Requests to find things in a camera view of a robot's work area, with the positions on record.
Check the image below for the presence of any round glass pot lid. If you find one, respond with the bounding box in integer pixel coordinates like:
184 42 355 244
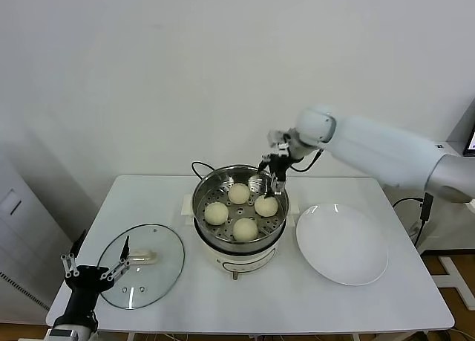
96 224 186 311

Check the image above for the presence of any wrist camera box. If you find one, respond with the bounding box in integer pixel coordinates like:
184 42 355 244
44 328 81 341
267 129 294 151

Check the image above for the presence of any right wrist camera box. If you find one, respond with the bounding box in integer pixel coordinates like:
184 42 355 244
267 129 294 151

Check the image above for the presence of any perforated steel steamer basket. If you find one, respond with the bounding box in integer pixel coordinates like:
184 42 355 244
191 164 289 251

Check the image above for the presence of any black power adapter cable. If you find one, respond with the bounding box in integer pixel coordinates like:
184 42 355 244
391 192 435 247

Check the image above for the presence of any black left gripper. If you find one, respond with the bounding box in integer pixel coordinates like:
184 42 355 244
59 229 131 293

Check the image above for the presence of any large white round plate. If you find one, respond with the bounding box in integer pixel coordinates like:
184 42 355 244
295 203 390 286

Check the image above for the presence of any white storage cabinet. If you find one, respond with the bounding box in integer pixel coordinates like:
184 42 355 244
0 153 79 312

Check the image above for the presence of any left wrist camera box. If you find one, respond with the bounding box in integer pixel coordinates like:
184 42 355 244
44 328 81 341

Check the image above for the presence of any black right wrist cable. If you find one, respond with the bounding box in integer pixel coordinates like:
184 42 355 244
291 147 324 172

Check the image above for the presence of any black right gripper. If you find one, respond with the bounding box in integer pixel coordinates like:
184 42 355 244
257 151 294 199

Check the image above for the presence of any white steamed baozi bun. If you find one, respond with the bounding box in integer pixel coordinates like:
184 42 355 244
253 194 279 218
204 202 229 226
232 217 258 242
227 183 252 205

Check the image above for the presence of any cream electric cooker pot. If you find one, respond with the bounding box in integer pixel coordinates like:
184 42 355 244
180 192 300 282

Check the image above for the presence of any dark framed computer screen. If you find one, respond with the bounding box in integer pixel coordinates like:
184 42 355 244
463 120 475 156

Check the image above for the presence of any black cooker power cord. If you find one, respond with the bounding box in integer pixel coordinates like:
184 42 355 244
191 161 218 181

